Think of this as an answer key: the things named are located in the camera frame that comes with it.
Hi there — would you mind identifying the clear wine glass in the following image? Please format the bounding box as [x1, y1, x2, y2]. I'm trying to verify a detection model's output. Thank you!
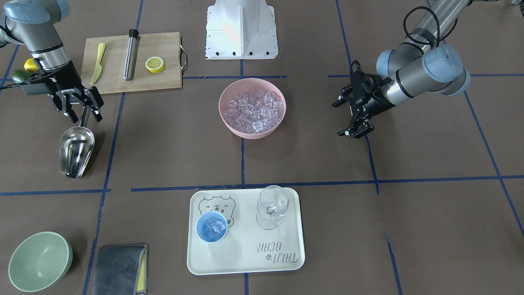
[256, 185, 289, 230]

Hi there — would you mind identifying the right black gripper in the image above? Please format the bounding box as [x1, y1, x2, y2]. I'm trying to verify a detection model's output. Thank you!
[20, 60, 104, 123]

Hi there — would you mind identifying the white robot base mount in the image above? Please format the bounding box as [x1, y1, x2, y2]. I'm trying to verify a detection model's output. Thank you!
[205, 0, 279, 60]

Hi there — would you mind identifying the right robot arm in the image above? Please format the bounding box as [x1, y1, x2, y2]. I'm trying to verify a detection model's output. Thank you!
[1, 0, 104, 123]

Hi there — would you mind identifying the steel muddler rod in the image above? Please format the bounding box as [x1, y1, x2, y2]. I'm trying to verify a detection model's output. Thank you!
[123, 29, 139, 82]

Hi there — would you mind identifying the green bowl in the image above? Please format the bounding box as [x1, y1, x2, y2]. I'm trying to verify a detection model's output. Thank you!
[8, 231, 73, 293]

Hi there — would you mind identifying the pile of clear ice cubes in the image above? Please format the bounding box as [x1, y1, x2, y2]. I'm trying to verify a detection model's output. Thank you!
[220, 89, 284, 135]

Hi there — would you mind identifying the pink bowl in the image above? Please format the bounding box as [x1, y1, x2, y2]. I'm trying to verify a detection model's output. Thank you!
[218, 78, 287, 139]

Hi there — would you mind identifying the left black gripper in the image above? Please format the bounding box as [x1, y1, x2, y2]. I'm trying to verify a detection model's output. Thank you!
[332, 60, 395, 139]

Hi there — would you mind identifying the yellow plastic knife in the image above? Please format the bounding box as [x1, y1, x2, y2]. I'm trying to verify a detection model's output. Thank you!
[90, 43, 106, 85]

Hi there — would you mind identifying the green lime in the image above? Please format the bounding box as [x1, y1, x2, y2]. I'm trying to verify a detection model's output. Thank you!
[11, 69, 32, 83]

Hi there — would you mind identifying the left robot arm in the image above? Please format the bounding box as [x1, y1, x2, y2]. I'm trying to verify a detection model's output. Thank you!
[332, 0, 472, 138]

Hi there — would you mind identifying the blue plastic cup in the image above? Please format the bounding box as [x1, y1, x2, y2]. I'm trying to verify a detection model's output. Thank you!
[195, 211, 228, 243]

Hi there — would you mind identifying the grey folded cloth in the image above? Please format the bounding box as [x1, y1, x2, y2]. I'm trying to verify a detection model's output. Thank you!
[92, 244, 149, 295]

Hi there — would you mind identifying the lemon half slice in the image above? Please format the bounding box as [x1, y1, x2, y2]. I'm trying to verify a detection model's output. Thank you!
[145, 56, 165, 73]

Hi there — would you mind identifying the steel ice scoop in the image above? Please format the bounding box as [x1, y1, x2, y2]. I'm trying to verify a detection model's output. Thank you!
[59, 107, 95, 179]

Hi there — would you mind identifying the wooden cutting board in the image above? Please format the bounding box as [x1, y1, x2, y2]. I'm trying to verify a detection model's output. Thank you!
[81, 32, 184, 95]

